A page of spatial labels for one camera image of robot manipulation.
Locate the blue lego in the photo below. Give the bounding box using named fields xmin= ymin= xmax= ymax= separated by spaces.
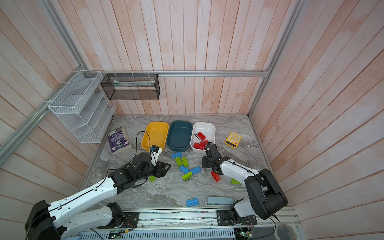
xmin=172 ymin=152 xmax=183 ymax=159
xmin=186 ymin=198 xmax=200 ymax=208
xmin=190 ymin=167 xmax=202 ymax=175
xmin=179 ymin=165 xmax=190 ymax=174

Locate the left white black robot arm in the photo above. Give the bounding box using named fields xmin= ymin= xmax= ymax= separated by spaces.
xmin=25 ymin=146 xmax=172 ymax=240

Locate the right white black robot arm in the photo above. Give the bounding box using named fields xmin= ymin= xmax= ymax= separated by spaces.
xmin=202 ymin=144 xmax=288 ymax=226

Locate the green lego centre left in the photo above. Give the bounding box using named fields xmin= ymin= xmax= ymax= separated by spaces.
xmin=174 ymin=157 xmax=183 ymax=167

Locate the green lego centre right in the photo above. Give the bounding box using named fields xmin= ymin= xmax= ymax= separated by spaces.
xmin=181 ymin=157 xmax=189 ymax=167

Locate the green lego lower centre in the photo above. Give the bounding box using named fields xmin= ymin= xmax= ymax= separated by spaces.
xmin=182 ymin=172 xmax=193 ymax=181

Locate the yellow calculator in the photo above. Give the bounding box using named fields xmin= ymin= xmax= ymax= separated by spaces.
xmin=225 ymin=132 xmax=243 ymax=149

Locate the white rectangular tray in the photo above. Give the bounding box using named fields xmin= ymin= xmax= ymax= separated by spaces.
xmin=190 ymin=122 xmax=216 ymax=154

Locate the green lego far right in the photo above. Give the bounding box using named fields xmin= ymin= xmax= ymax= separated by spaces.
xmin=231 ymin=179 xmax=242 ymax=185

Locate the purple book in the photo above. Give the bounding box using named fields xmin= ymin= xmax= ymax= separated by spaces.
xmin=107 ymin=127 xmax=131 ymax=154

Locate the dark teal rectangular tray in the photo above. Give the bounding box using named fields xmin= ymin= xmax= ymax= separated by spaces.
xmin=166 ymin=121 xmax=193 ymax=152

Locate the yellow rectangular tray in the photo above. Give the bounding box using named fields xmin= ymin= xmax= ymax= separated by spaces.
xmin=141 ymin=122 xmax=170 ymax=153

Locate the light blue stapler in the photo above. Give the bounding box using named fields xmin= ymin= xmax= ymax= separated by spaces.
xmin=206 ymin=196 xmax=235 ymax=207

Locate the blue lego front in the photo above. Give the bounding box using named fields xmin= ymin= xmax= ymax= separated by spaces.
xmin=186 ymin=198 xmax=200 ymax=208

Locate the black mesh basket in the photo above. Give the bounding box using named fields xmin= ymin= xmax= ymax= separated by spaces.
xmin=101 ymin=73 xmax=161 ymax=101

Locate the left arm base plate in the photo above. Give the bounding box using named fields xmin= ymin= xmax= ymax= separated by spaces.
xmin=97 ymin=212 xmax=140 ymax=229

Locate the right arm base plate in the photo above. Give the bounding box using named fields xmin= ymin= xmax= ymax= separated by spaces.
xmin=216 ymin=210 xmax=257 ymax=227

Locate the white wire mesh shelf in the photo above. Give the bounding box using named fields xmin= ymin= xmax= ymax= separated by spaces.
xmin=49 ymin=71 xmax=116 ymax=144

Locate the aluminium back frame bar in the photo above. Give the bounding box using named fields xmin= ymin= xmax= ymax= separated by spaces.
xmin=100 ymin=70 xmax=269 ymax=78

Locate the aluminium front rail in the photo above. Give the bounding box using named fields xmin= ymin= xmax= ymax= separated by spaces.
xmin=53 ymin=206 xmax=301 ymax=233

